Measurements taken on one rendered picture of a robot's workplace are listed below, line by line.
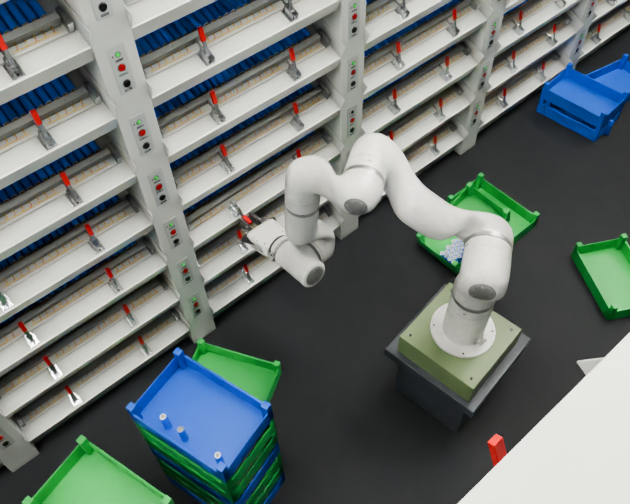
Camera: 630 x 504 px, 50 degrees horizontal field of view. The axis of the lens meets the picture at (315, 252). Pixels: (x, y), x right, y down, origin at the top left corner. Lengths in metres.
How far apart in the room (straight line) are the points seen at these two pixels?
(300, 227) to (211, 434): 0.57
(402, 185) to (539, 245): 1.23
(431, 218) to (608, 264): 1.28
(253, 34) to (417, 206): 0.62
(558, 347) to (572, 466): 2.11
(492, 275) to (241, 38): 0.86
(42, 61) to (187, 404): 0.89
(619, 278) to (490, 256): 1.14
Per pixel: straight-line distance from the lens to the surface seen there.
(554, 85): 3.34
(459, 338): 1.98
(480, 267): 1.66
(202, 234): 2.10
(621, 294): 2.72
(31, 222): 1.75
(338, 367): 2.36
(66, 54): 1.53
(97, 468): 1.90
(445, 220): 1.63
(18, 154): 1.63
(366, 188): 1.50
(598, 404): 0.44
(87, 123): 1.65
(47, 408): 2.35
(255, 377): 2.36
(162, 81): 1.71
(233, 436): 1.76
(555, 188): 2.98
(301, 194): 1.64
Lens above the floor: 2.10
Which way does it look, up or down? 53 degrees down
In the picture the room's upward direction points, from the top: 3 degrees counter-clockwise
